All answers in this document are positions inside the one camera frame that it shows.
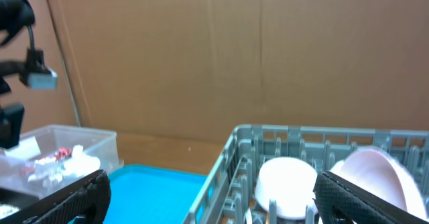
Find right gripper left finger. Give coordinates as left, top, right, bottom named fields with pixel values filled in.
left=1, top=170, right=111, bottom=224

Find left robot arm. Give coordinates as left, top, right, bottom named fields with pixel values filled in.
left=1, top=0, right=36, bottom=149

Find red snack wrapper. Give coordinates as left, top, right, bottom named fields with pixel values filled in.
left=20, top=148, right=72, bottom=176

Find teal plastic tray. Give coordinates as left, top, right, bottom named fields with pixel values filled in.
left=68, top=164, right=215, bottom=224

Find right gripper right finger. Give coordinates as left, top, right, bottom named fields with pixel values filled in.
left=313, top=171, right=426, bottom=224

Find pile of rice and nuts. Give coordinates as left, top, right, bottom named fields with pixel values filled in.
left=0, top=204, right=21, bottom=219

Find clear plastic bin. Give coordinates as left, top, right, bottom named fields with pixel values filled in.
left=1, top=125, right=123, bottom=198

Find small bowl with nuts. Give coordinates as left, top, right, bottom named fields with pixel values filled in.
left=254, top=157, right=317, bottom=220

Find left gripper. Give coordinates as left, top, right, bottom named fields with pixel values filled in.
left=1, top=60, right=25, bottom=149

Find black plastic tray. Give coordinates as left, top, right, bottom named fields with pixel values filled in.
left=1, top=188, right=39, bottom=210

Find grey dish rack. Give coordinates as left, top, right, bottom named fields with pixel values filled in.
left=184, top=124, right=428, bottom=223

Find large white plate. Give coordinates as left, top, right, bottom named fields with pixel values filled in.
left=330, top=147, right=428, bottom=221

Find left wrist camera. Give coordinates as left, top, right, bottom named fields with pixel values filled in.
left=19, top=49, right=58, bottom=89

